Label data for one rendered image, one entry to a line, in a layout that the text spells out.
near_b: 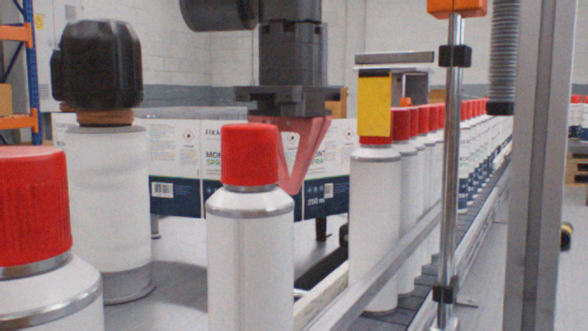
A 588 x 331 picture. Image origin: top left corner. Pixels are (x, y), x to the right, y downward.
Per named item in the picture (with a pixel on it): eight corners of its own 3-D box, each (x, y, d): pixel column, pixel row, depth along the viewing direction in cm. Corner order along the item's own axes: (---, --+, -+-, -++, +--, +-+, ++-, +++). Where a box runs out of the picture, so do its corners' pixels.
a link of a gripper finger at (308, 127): (245, 195, 48) (244, 93, 47) (280, 184, 55) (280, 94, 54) (313, 201, 46) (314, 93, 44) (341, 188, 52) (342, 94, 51)
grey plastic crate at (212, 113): (184, 144, 303) (183, 106, 300) (248, 146, 291) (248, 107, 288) (122, 157, 246) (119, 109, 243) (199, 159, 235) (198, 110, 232)
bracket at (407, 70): (375, 74, 101) (375, 69, 101) (434, 73, 97) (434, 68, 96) (352, 72, 89) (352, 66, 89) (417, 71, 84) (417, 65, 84)
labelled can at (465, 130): (440, 208, 101) (444, 101, 99) (469, 211, 99) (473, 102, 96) (435, 214, 97) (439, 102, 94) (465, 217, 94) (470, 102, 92)
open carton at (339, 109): (305, 119, 611) (305, 87, 606) (319, 117, 654) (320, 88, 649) (339, 120, 595) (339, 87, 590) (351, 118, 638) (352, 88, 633)
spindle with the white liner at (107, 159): (113, 271, 66) (101, 26, 62) (171, 283, 62) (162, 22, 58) (52, 297, 58) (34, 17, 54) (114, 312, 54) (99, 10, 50)
